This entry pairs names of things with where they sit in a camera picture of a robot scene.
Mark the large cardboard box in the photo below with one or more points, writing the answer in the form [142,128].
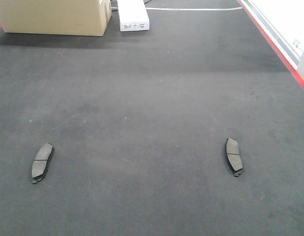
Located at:
[60,17]

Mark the dark brake pad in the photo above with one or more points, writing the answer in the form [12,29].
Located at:
[233,157]
[41,162]

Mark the red conveyor frame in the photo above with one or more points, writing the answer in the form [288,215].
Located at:
[281,53]

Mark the long white box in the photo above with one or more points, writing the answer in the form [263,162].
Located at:
[133,15]

